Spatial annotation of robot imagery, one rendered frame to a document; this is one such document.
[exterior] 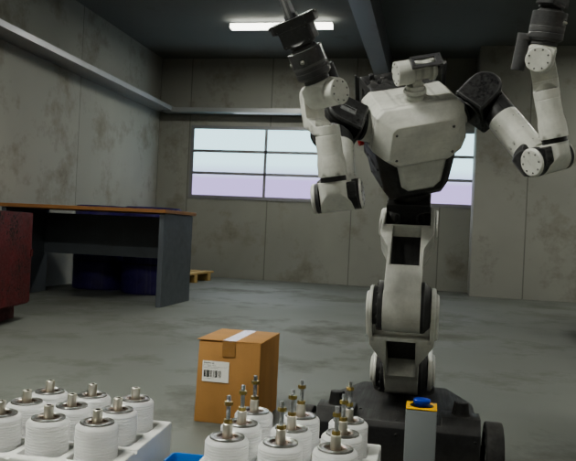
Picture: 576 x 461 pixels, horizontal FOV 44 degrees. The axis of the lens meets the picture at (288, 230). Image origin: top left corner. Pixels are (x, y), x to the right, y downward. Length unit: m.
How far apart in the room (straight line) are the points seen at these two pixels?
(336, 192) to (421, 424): 0.58
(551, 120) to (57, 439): 1.43
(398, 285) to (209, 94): 8.75
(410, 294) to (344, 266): 8.00
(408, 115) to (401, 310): 0.53
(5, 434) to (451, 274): 8.51
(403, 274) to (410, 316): 0.13
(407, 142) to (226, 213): 8.40
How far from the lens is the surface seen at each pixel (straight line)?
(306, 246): 10.04
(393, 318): 1.98
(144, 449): 1.81
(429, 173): 2.09
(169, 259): 6.37
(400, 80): 1.98
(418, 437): 1.71
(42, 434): 1.74
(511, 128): 2.06
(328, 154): 1.77
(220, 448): 1.58
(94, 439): 1.69
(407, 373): 2.22
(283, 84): 10.33
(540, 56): 1.96
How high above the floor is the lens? 0.70
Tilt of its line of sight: level
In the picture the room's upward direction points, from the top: 3 degrees clockwise
